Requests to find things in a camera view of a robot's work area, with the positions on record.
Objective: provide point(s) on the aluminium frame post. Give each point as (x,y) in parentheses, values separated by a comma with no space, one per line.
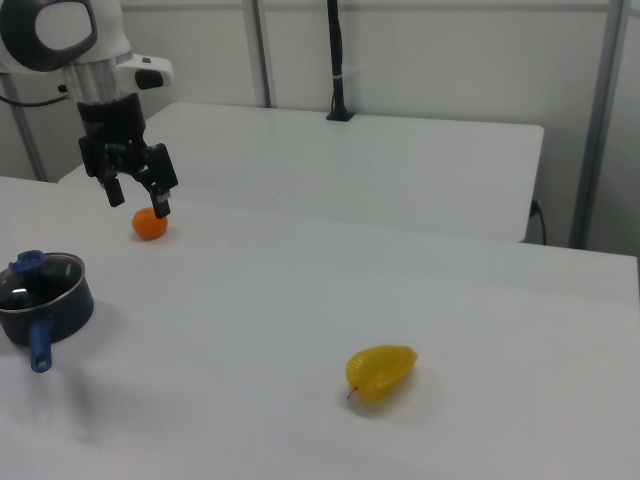
(262,50)
(600,125)

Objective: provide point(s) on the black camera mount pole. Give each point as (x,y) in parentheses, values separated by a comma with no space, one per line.
(338,60)

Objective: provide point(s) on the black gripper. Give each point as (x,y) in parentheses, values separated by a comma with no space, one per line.
(112,125)

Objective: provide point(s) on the glass lid with blue knob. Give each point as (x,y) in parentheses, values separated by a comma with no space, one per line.
(27,262)

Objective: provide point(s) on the yellow starfruit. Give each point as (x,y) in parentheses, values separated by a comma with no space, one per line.
(380,372)

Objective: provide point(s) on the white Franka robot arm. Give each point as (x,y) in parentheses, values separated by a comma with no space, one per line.
(107,30)

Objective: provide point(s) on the white side table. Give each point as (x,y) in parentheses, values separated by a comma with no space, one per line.
(350,165)

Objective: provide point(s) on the orange mandarin fruit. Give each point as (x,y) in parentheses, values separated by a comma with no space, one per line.
(147,227)

